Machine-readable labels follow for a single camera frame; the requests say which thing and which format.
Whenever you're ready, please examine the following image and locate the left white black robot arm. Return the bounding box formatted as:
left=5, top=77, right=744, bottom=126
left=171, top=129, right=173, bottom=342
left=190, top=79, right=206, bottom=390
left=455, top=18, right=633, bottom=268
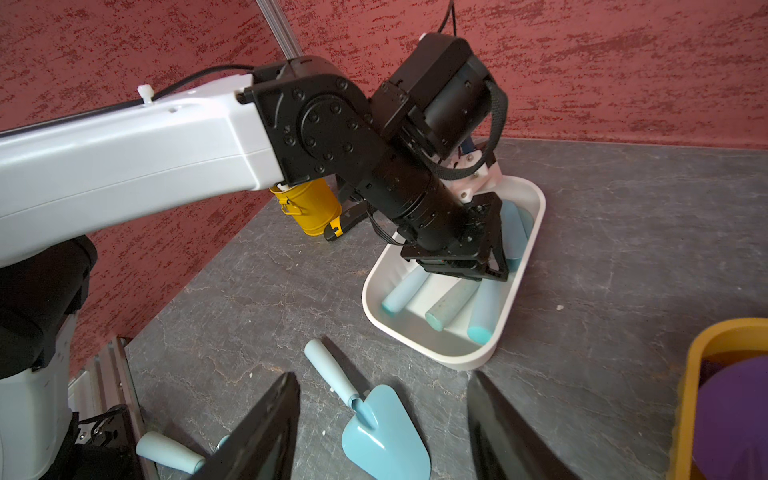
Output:
left=1, top=33, right=508, bottom=479

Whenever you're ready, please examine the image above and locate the light blue shovel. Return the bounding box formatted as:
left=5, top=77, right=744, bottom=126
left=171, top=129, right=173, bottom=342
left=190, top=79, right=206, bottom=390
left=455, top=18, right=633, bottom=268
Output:
left=467, top=200, right=534, bottom=345
left=135, top=432, right=206, bottom=474
left=304, top=339, right=431, bottom=479
left=425, top=280, right=480, bottom=331
left=381, top=267, right=430, bottom=316

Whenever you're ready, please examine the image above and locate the purple shovel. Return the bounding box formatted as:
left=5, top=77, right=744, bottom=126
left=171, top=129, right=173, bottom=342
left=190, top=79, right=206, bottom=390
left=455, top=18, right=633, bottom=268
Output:
left=692, top=355, right=767, bottom=479

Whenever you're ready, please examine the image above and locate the yellow black utility knife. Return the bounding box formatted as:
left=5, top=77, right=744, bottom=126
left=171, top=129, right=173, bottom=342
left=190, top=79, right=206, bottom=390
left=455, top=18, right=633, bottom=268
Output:
left=323, top=201, right=368, bottom=242

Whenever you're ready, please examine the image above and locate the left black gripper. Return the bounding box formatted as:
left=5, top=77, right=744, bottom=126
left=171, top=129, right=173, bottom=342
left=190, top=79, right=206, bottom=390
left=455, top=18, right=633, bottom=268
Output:
left=399, top=192, right=509, bottom=282

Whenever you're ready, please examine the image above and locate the aluminium front rail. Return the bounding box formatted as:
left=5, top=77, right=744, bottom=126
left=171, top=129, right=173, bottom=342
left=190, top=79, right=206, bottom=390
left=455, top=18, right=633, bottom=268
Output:
left=68, top=337, right=159, bottom=479

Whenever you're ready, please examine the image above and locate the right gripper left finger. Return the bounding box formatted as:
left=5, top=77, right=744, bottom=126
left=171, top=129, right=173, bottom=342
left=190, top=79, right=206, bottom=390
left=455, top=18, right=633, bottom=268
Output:
left=192, top=372, right=300, bottom=480

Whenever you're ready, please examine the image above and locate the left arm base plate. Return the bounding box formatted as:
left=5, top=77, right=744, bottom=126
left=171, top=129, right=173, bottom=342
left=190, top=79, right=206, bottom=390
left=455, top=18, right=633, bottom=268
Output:
left=71, top=404, right=144, bottom=479

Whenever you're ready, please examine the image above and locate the yellow storage box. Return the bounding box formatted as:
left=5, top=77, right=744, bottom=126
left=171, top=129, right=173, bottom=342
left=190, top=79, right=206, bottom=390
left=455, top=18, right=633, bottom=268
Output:
left=665, top=318, right=767, bottom=479

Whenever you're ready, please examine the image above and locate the white storage box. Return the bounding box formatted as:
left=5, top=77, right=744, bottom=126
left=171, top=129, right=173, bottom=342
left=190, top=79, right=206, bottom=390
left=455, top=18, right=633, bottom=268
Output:
left=362, top=176, right=546, bottom=371

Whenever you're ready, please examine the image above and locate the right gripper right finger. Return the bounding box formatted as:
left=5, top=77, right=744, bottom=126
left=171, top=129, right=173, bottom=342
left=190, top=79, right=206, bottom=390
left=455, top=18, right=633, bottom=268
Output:
left=466, top=371, right=578, bottom=479

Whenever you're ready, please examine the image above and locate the yellow cup with pens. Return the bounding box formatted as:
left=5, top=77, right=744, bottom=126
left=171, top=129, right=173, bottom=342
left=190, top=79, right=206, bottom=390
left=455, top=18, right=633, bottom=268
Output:
left=269, top=179, right=342, bottom=237

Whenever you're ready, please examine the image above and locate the light blue shovel back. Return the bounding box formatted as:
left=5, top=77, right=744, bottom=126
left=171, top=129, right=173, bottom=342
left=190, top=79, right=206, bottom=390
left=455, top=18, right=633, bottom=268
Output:
left=467, top=200, right=534, bottom=345

